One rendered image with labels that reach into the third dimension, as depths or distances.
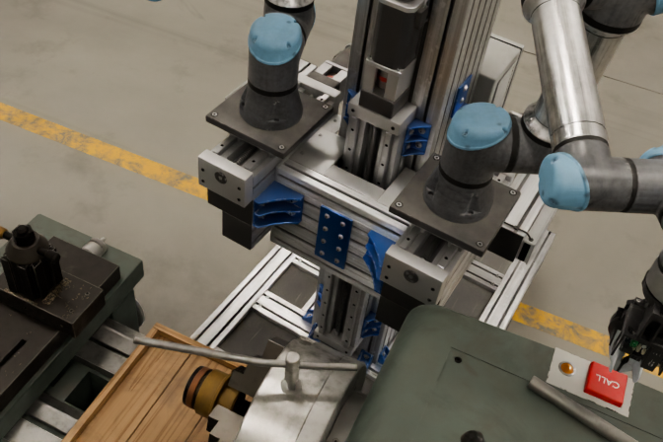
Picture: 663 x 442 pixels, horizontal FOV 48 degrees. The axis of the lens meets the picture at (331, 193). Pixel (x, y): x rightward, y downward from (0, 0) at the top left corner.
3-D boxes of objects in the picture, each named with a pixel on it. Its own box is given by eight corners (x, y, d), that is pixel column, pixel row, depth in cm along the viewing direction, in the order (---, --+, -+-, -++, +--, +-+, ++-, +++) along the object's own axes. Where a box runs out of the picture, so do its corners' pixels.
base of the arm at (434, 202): (440, 166, 171) (450, 132, 165) (501, 193, 167) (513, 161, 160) (410, 203, 162) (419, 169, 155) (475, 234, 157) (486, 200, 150)
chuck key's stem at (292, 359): (298, 389, 121) (300, 350, 113) (297, 401, 120) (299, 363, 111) (284, 388, 121) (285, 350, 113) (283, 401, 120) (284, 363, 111)
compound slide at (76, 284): (106, 304, 158) (104, 289, 154) (75, 339, 151) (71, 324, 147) (28, 266, 163) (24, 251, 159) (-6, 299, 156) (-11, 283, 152)
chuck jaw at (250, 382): (291, 405, 132) (315, 343, 132) (282, 413, 128) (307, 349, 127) (236, 380, 135) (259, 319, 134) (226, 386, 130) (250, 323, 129)
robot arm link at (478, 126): (435, 145, 161) (449, 94, 152) (496, 148, 162) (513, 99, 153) (443, 184, 152) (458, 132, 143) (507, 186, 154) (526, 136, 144)
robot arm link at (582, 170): (520, -90, 116) (566, 185, 93) (588, -84, 117) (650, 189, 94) (498, -36, 127) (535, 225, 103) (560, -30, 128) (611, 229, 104)
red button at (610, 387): (624, 381, 124) (628, 374, 123) (619, 410, 120) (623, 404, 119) (588, 366, 126) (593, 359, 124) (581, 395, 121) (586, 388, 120)
